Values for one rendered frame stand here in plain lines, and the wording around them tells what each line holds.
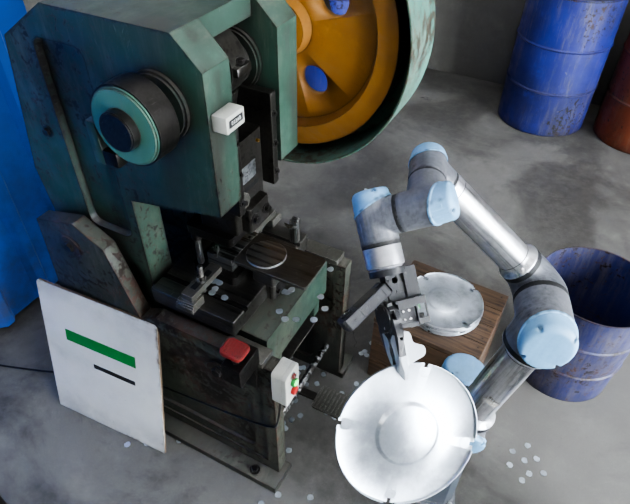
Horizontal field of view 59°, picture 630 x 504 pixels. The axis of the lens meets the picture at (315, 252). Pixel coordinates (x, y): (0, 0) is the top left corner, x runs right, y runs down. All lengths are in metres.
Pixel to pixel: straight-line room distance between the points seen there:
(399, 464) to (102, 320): 1.15
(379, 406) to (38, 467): 1.53
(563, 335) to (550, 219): 2.18
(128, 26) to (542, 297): 1.02
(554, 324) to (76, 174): 1.28
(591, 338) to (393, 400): 1.20
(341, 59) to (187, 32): 0.57
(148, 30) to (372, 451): 0.94
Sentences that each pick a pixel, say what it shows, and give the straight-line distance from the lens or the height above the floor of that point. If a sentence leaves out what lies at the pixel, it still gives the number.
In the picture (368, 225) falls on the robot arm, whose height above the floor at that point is 1.26.
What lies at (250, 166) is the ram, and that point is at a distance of 1.53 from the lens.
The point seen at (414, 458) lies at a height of 0.89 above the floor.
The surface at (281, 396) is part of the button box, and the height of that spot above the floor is 0.54.
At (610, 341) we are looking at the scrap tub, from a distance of 2.21.
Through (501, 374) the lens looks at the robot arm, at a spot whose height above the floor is 0.88.
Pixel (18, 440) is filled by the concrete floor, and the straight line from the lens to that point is 2.44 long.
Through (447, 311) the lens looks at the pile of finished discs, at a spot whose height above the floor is 0.39.
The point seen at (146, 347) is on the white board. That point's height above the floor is 0.48.
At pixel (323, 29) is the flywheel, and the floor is 1.34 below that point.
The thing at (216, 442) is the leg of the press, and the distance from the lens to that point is 2.18.
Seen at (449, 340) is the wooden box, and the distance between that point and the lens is 2.07.
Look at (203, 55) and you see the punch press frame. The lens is 1.22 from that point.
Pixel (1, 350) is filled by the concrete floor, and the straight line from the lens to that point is 2.75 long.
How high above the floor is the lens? 1.91
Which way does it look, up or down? 42 degrees down
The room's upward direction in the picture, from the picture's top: 1 degrees clockwise
